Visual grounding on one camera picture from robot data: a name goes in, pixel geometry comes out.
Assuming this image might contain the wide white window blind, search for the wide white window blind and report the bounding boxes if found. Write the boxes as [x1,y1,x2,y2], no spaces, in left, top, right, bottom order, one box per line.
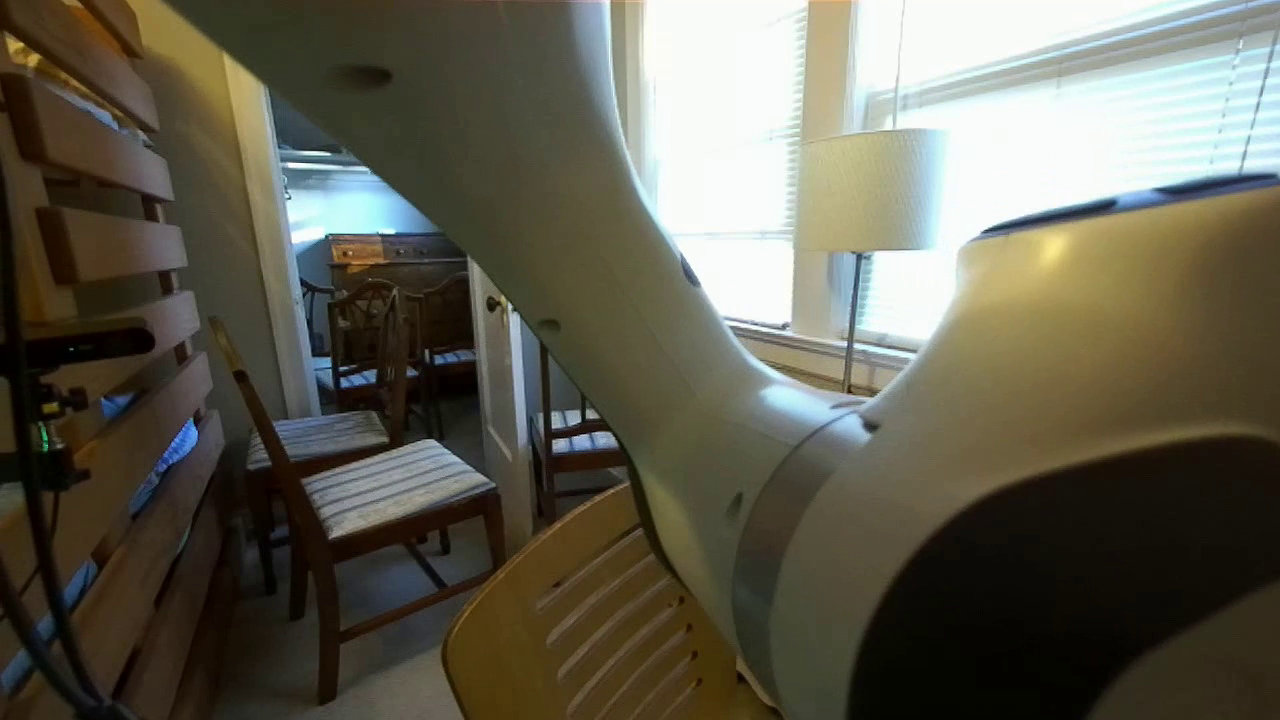
[851,0,1280,352]

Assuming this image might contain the white door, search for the white door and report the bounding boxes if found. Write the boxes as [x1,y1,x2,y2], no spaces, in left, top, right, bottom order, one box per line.
[464,255,541,551]

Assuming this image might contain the narrow white window blind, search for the narrow white window blind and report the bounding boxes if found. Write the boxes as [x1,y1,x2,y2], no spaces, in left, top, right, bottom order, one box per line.
[634,0,812,334]

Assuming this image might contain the dark wooden dresser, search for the dark wooden dresser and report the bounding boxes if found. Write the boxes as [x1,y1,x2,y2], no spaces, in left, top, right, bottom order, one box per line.
[297,229,471,327]

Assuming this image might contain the lamp with white shade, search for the lamp with white shade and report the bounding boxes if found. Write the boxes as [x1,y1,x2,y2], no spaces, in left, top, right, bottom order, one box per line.
[796,126,950,402]

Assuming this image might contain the black camera cable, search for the black camera cable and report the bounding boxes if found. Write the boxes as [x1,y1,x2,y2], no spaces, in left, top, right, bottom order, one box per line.
[0,174,116,720]

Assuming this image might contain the wooden slatted panel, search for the wooden slatted panel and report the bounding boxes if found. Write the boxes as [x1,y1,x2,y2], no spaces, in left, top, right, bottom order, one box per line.
[0,0,233,720]

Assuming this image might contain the black camera on stand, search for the black camera on stand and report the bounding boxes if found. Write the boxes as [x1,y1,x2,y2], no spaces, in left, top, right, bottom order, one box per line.
[0,326,158,496]

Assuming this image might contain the dark chair striped cushion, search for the dark chair striped cushion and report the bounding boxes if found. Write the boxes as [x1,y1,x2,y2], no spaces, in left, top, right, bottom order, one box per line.
[205,317,511,707]
[241,282,433,600]
[529,337,633,528]

